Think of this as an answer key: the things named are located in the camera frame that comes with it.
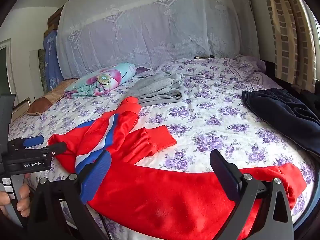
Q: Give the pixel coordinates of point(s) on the blue printed bag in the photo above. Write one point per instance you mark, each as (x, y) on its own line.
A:
(51, 60)

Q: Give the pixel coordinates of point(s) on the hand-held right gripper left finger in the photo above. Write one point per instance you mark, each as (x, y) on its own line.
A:
(98, 173)

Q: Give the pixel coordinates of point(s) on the person's left hand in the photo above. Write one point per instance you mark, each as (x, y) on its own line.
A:
(23, 195)

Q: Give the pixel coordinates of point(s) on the brown pillow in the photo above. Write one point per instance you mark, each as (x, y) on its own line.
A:
(41, 103)

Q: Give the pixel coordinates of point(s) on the dark navy pants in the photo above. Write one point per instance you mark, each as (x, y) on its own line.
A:
(282, 112)

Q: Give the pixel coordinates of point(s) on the lilac floral pillow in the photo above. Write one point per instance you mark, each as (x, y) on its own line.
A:
(246, 66)

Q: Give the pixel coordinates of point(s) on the folded floral quilt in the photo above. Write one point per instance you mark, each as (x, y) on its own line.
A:
(100, 80)

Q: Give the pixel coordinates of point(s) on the grey pants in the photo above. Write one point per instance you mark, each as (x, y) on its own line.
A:
(158, 90)

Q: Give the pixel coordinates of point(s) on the brown wooden boxes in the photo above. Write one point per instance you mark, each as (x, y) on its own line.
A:
(53, 20)

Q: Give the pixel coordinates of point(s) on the checkered beige curtain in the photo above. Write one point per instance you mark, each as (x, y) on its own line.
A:
(290, 35)

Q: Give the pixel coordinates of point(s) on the red jacket blue white stripes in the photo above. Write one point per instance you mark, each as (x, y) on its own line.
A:
(155, 192)

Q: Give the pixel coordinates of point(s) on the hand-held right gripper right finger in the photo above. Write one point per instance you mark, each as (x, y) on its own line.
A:
(228, 180)

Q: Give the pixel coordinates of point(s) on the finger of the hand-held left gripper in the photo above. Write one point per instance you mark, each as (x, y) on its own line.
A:
(33, 141)
(56, 148)

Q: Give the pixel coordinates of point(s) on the purple floral bed sheet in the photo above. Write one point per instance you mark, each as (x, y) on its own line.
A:
(212, 120)

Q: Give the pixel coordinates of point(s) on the white lace cover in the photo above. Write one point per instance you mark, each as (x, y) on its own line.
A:
(150, 27)

